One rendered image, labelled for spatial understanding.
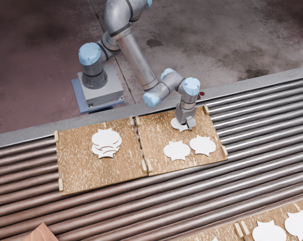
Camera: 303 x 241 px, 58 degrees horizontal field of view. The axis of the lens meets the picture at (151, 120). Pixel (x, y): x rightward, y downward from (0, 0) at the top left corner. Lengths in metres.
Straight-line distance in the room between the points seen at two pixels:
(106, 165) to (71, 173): 0.17
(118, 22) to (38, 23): 2.78
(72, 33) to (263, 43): 2.31
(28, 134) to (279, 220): 1.29
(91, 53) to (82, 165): 0.57
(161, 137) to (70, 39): 2.33
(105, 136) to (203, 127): 0.52
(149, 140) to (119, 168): 0.22
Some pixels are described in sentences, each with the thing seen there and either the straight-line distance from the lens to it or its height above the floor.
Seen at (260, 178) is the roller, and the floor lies 0.92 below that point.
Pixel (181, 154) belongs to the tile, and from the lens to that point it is 1.39.
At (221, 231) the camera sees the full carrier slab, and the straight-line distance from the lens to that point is 1.31.
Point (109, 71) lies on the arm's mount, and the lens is 1.70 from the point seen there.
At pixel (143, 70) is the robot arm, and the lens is 1.18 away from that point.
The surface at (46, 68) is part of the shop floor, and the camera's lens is 3.22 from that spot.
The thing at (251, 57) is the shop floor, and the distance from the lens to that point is 3.47.
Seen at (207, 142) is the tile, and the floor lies 0.95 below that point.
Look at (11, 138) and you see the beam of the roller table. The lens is 1.60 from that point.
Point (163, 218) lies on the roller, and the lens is 1.30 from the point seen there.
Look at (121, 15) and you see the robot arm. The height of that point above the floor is 1.52.
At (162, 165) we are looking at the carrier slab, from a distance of 1.37.
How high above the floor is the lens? 2.17
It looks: 55 degrees down
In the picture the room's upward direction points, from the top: 4 degrees clockwise
